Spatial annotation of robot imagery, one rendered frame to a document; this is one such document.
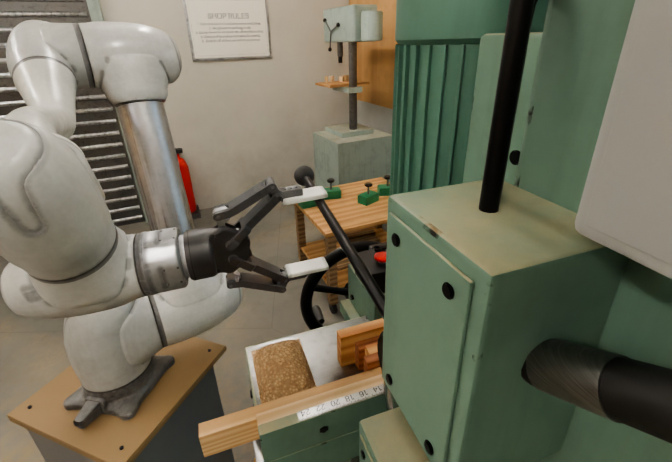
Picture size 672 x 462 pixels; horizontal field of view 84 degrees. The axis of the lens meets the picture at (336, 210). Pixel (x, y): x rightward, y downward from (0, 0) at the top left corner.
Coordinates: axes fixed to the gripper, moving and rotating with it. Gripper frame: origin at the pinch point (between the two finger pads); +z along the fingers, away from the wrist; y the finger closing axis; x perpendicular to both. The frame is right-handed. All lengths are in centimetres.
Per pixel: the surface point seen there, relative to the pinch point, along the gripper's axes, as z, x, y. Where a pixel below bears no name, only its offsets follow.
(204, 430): -20.9, -17.8, -14.5
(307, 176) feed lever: 0.1, 6.5, 6.8
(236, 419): -16.9, -17.7, -14.6
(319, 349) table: -2.5, -6.6, -19.7
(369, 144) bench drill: 96, 193, -62
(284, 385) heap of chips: -9.8, -13.1, -17.2
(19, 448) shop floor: -103, 64, -116
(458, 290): -4.9, -38.8, 21.7
